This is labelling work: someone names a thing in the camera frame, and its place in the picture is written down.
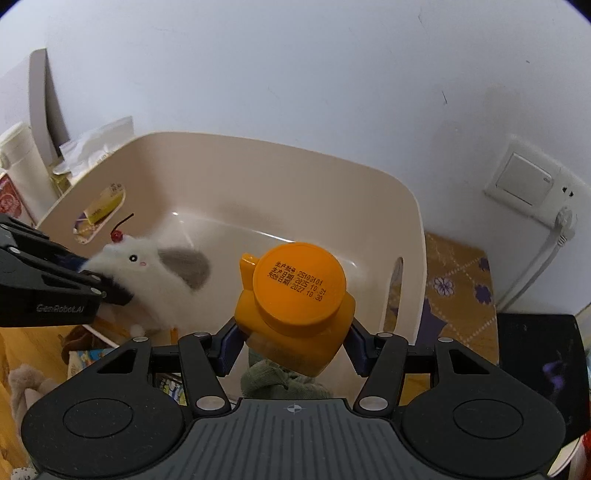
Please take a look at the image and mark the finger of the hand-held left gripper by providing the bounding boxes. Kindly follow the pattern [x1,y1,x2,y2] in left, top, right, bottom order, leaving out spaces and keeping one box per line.
[0,213,88,273]
[0,246,133,306]

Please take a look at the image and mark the green cloth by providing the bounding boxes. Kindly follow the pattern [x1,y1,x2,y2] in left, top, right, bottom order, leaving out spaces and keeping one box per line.
[240,348,334,400]

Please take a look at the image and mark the red box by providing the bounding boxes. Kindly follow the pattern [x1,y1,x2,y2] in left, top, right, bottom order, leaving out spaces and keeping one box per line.
[0,173,35,228]

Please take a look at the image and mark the brown mat purple flowers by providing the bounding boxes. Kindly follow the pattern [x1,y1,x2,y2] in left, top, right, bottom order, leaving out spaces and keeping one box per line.
[385,231,500,366]

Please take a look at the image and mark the orange plastic bottle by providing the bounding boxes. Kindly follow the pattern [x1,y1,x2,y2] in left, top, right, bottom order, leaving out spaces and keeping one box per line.
[234,242,357,378]

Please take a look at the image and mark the olive tissue box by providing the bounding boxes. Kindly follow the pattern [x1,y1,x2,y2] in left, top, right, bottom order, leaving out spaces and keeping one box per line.
[50,159,77,195]

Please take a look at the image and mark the white plush mouse toy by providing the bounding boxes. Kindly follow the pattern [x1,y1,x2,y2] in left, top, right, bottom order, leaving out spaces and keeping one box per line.
[81,213,211,337]

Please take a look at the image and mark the white wall switch socket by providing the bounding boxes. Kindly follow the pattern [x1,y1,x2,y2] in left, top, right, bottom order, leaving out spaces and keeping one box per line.
[484,134,579,228]

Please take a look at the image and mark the red bag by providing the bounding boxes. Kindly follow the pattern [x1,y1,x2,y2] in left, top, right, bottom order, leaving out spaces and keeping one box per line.
[570,431,591,480]

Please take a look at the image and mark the white cable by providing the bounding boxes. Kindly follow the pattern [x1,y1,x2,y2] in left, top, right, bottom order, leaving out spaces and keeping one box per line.
[500,235,563,311]

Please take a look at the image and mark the wooden desk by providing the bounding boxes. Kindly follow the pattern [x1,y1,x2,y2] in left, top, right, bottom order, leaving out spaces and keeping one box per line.
[0,323,435,480]

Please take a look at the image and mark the beige plastic storage bin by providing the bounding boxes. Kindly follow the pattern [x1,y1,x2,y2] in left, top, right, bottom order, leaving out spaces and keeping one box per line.
[36,131,428,370]

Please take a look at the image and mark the beige plush toy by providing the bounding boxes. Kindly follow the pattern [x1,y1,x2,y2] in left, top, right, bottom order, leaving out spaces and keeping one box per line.
[8,364,62,439]

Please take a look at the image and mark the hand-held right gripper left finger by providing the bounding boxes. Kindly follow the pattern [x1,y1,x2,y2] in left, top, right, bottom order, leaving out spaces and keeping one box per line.
[82,318,247,418]

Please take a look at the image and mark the brown toy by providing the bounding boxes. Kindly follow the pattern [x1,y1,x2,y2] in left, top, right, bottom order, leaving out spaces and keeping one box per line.
[60,325,100,366]

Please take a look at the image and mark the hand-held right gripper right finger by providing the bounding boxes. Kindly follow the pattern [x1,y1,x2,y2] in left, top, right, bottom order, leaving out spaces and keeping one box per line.
[344,320,502,411]

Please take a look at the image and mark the white plug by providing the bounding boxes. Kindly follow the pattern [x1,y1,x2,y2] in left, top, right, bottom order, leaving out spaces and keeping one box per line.
[549,206,578,246]

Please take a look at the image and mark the white thermos bottle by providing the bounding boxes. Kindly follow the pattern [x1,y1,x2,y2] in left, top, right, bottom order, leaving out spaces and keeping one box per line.
[0,122,52,227]

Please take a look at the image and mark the colourful snack packet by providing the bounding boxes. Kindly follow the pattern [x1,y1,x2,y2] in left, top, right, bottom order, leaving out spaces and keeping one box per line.
[68,348,186,408]

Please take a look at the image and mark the cream tissue pack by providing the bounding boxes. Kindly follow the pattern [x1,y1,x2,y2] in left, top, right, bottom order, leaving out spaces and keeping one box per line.
[55,115,136,244]

